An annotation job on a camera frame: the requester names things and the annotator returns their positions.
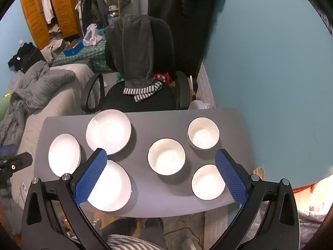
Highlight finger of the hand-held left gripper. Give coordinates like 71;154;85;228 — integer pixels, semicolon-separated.
0;152;33;173
0;144;17;157

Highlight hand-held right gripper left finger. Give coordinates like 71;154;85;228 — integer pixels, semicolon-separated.
21;148;111;250

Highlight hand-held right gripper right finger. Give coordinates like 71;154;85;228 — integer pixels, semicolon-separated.
208;148;301;250

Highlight white plate with dark rim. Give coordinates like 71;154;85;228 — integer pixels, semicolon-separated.
48;133;82;178
87;159;133;212
86;109;132;155

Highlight white ribbed bowl dark rim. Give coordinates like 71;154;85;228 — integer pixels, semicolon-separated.
191;164;226;200
188;117;220;149
147;138;186;176

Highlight green pillow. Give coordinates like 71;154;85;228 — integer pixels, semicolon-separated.
0;90;13;121

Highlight grey quilted duvet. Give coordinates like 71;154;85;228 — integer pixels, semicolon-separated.
0;61;77;146

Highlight red box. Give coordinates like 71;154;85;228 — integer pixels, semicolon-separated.
294;185;315;196

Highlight bed with light sheet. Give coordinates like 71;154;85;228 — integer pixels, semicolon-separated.
10;64;104;209

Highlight white floor appliance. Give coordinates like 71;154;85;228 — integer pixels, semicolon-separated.
166;229;201;250

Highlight person's striped fleece garment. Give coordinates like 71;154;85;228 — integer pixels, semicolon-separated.
107;234;162;250

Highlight person's dark trouser leg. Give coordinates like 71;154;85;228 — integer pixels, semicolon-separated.
100;217;167;250

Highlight glowing lamp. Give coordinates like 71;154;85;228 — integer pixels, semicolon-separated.
309;177;333;211

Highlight grey plastic bag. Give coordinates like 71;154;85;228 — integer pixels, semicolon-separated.
297;208;328;250

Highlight black clothes pile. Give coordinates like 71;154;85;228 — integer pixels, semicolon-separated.
8;42;47;73

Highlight striped grey white cloth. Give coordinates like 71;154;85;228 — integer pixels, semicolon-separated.
123;81;163;103

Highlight beige jacket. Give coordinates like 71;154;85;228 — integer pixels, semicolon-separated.
40;38;65;63

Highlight green checkered blanket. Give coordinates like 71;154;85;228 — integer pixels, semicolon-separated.
52;35;115;73

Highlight red bag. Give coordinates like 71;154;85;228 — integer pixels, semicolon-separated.
153;72;172;84

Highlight blue cardboard box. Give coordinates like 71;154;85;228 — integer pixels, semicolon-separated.
64;39;84;56

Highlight dark grey hooded garment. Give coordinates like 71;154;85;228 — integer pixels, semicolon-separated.
104;14;163;94

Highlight white plastic bag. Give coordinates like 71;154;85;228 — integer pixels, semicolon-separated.
83;24;103;46

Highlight black office chair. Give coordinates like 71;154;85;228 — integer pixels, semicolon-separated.
80;18;190;113

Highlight wooden louvred wardrobe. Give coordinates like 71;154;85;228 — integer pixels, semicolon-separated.
20;0;80;50

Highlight white hanging shirt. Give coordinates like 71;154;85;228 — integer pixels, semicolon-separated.
41;0;55;24

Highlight dark hanging coats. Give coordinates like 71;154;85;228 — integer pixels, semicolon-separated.
78;0;110;32

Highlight black hanging jacket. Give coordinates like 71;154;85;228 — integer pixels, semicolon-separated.
148;0;223;79

